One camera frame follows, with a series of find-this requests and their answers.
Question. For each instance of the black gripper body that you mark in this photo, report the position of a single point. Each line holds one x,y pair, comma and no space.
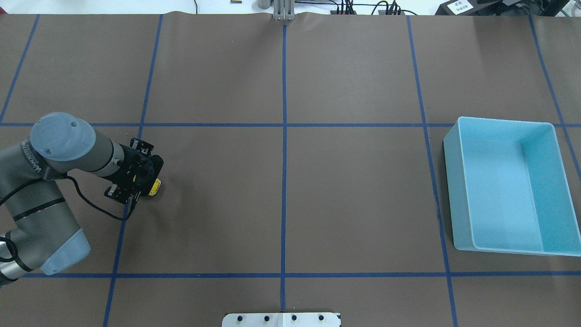
128,166

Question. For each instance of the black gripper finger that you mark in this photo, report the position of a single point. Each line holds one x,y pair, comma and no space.
118,193
142,147

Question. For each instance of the yellow beetle toy car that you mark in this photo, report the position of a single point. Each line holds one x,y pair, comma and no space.
155,187

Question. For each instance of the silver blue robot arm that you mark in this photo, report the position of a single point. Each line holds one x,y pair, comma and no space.
47,236

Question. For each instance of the light blue plastic bin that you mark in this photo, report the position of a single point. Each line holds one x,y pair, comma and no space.
508,190

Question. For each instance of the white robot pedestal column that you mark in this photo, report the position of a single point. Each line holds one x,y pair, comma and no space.
283,319

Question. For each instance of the aluminium frame post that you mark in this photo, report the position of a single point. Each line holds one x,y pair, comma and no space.
283,10

